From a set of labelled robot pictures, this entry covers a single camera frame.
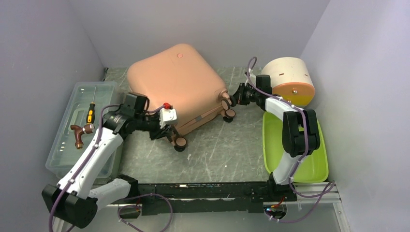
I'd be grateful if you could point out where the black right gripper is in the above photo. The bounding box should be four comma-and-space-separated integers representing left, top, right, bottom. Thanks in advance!
229, 83, 261, 105

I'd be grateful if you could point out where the pink hard-shell suitcase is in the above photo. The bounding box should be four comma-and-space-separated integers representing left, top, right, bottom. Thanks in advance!
127, 43, 236, 152

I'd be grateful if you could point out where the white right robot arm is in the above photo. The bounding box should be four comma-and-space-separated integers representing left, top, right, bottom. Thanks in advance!
230, 71, 320, 201

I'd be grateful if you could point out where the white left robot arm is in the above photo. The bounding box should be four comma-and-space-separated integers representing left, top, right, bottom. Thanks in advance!
42, 92, 177, 231

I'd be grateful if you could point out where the cream orange drawer cabinet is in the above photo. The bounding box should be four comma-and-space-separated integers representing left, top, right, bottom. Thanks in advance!
261, 57, 315, 107

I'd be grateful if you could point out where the yellow black screwdriver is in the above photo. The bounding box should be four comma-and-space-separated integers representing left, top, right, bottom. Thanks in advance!
86, 86, 97, 124

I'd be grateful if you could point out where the lime green plastic tray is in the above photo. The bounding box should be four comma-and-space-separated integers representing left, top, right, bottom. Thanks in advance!
262, 110, 330, 184

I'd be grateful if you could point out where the clear plastic storage box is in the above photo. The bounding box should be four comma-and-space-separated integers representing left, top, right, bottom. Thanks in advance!
45, 82, 124, 179

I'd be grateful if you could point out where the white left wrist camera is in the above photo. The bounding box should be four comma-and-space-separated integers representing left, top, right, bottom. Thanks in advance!
159, 103, 177, 128

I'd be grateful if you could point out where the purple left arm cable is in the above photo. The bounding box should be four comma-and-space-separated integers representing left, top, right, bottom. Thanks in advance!
48, 104, 174, 232

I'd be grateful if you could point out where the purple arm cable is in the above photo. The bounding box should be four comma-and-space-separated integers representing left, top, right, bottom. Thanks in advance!
245, 57, 336, 224
48, 104, 174, 232

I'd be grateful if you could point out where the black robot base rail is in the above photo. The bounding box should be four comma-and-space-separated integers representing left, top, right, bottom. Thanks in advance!
106, 181, 297, 216

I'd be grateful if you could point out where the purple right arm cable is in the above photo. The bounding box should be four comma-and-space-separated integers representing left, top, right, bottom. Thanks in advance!
245, 57, 336, 224

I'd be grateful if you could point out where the aluminium frame rail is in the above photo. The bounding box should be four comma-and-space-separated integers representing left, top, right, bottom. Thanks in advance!
51, 182, 342, 232

